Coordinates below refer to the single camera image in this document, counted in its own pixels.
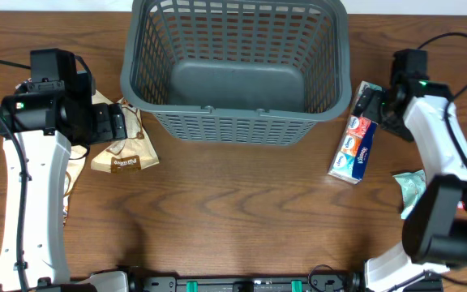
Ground treat bag beige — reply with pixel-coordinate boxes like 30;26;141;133
91;98;159;174

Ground Kleenex tissue multipack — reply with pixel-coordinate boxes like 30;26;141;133
328;81;382;184

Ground small teal wipes packet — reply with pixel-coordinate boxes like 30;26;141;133
393;170;426;220

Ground grey plastic basket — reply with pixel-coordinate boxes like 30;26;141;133
121;0;352;145

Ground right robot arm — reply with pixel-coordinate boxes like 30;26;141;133
345;49;467;291

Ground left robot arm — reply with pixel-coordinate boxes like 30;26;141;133
0;49;126;291

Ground treat bag top left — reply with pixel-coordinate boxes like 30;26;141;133
15;79;112;105

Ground treat bag bottom left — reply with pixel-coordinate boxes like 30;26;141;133
63;146;87;224

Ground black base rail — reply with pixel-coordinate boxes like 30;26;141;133
34;265;445;292

